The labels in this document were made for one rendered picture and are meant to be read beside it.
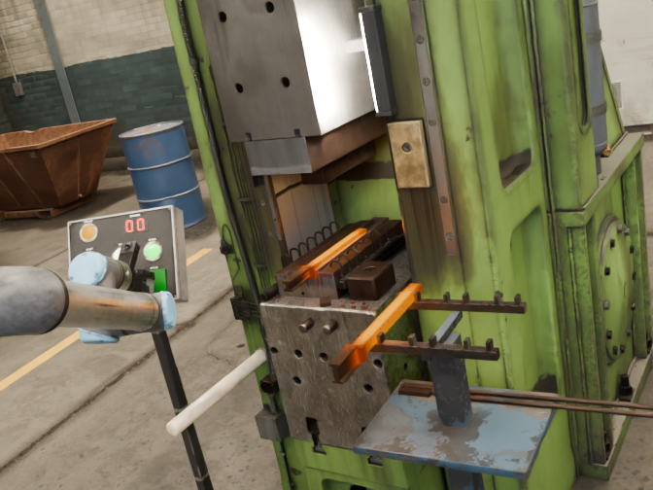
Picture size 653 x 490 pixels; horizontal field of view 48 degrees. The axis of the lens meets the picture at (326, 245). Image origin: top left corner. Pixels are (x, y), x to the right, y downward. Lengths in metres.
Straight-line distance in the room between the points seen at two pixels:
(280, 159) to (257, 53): 0.27
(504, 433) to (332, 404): 0.59
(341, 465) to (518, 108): 1.14
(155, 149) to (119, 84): 3.71
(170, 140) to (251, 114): 4.63
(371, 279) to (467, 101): 0.51
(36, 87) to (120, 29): 1.81
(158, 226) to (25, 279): 0.97
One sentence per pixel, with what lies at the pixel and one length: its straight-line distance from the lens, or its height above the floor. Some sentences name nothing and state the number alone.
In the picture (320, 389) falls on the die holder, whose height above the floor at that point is 0.66.
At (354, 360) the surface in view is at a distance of 1.54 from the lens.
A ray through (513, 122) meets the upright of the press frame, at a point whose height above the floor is 1.25.
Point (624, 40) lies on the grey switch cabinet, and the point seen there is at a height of 0.84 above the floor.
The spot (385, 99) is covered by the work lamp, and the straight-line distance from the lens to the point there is 1.86.
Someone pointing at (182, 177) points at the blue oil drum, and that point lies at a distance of 6.64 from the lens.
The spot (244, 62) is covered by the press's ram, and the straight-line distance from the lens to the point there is 1.94.
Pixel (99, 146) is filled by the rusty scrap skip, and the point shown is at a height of 0.60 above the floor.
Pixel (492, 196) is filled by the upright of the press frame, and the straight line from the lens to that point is 1.89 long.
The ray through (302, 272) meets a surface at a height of 1.01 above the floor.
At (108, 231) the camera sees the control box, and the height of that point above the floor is 1.16.
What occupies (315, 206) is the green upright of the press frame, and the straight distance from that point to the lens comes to 2.37.
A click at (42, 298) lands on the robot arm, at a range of 1.30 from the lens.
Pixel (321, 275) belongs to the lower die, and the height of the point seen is 0.98.
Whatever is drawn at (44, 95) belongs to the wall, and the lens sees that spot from 11.15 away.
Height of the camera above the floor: 1.69
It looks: 18 degrees down
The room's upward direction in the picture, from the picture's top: 12 degrees counter-clockwise
